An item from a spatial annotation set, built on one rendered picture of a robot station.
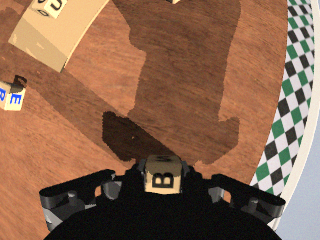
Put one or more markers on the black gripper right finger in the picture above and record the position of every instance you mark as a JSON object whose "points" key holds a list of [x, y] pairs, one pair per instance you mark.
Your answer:
{"points": [[263, 205]]}

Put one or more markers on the tan flat mat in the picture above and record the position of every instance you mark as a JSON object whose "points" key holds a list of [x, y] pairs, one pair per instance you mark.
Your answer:
{"points": [[52, 41]]}

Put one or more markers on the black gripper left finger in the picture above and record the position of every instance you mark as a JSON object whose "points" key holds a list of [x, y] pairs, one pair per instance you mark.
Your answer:
{"points": [[60, 201]]}

